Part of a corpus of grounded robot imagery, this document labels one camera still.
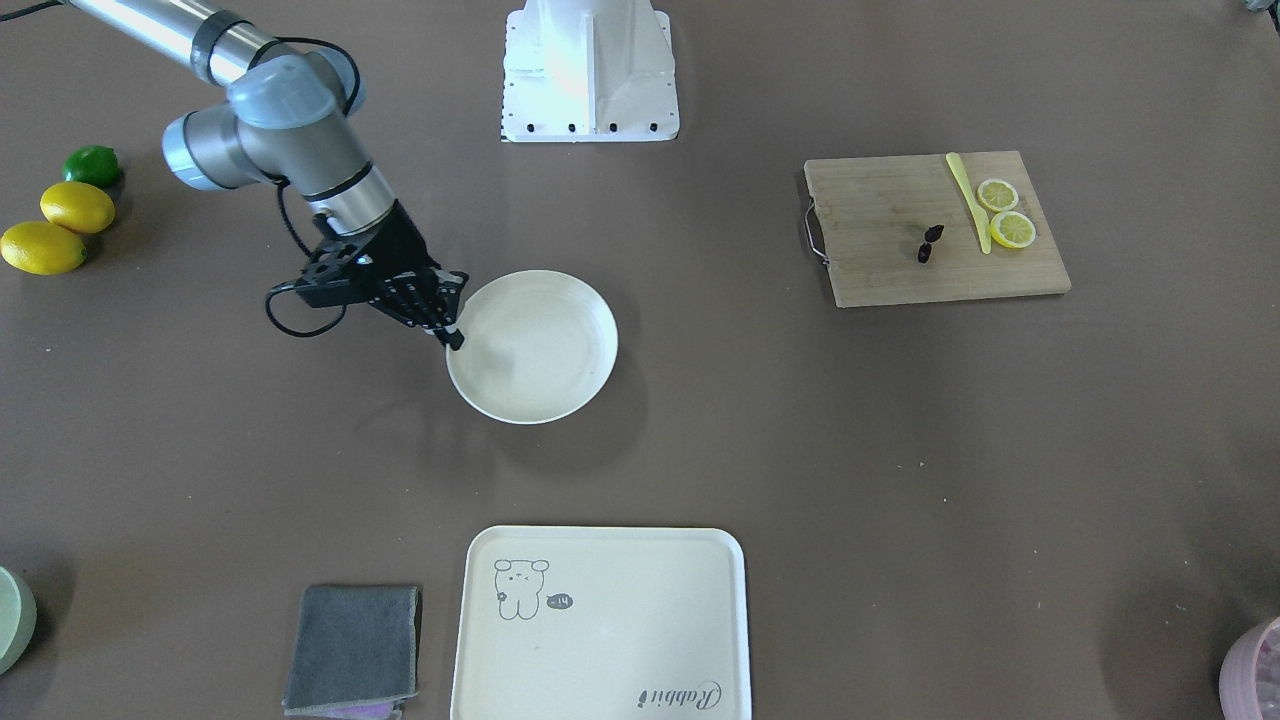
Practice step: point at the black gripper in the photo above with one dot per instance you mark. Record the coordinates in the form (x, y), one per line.
(407, 247)

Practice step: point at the dark red cherry pair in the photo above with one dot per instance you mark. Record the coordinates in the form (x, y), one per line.
(930, 237)

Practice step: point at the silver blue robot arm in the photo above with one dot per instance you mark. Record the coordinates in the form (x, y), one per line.
(285, 121)

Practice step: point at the cream rabbit tray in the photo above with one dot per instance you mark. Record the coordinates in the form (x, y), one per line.
(603, 623)

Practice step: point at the round cream plate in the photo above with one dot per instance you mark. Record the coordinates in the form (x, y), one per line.
(537, 346)

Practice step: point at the grey folded cloth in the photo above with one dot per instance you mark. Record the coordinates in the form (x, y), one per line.
(355, 652)

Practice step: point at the yellow lemon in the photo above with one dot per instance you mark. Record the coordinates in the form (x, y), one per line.
(43, 248)
(80, 207)

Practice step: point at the green lime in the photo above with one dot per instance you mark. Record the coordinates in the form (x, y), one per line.
(92, 164)

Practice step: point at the bamboo cutting board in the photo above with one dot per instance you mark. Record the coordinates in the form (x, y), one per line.
(898, 230)

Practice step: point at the mint green bowl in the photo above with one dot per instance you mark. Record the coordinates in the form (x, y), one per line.
(18, 618)

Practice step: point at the yellow plastic knife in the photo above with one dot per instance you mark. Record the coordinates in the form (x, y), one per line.
(980, 216)

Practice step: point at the lemon slice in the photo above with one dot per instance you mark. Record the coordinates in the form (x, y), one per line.
(1012, 230)
(997, 195)

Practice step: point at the pink bowl with ice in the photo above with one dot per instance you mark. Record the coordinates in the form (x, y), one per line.
(1249, 676)

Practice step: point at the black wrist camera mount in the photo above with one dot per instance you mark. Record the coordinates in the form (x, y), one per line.
(334, 275)

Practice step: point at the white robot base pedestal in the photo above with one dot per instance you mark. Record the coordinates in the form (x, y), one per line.
(589, 71)

